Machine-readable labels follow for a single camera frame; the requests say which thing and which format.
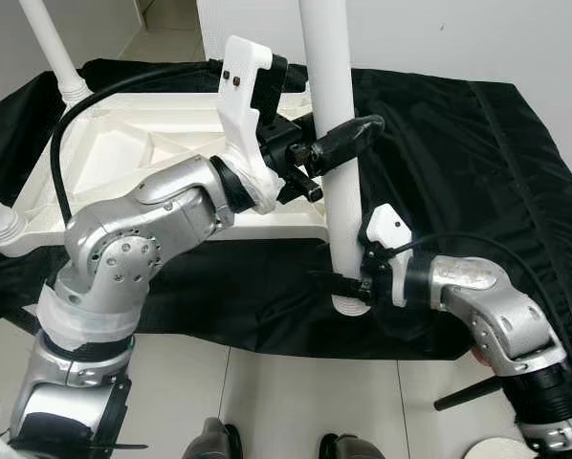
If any grey left robot foot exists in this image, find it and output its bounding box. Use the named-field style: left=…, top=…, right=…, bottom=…
left=183, top=418, right=244, bottom=459

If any black metal table leg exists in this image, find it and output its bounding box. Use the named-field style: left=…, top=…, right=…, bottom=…
left=434, top=375, right=505, bottom=412

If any black cloth table cover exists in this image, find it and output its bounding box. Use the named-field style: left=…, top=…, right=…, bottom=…
left=0, top=57, right=572, bottom=360

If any white rounded plastic object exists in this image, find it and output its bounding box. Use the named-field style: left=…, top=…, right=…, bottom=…
left=463, top=435, right=526, bottom=459

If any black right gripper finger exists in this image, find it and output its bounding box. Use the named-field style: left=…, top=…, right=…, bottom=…
left=310, top=271, right=363, bottom=298

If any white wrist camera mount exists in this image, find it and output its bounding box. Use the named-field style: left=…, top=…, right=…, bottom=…
left=219, top=35, right=289, bottom=213
left=361, top=204, right=413, bottom=309

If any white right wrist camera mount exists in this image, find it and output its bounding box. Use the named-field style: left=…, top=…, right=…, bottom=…
left=361, top=204, right=413, bottom=309

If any grey robot foot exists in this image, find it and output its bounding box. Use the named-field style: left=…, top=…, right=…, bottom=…
left=183, top=418, right=244, bottom=459
left=319, top=433, right=387, bottom=459

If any grey right robot foot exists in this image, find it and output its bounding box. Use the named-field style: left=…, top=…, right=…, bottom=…
left=319, top=433, right=387, bottom=459

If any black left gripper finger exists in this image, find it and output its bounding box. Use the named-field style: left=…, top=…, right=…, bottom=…
left=310, top=115, right=386, bottom=178

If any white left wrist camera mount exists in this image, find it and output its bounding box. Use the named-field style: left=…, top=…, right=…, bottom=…
left=219, top=35, right=289, bottom=213

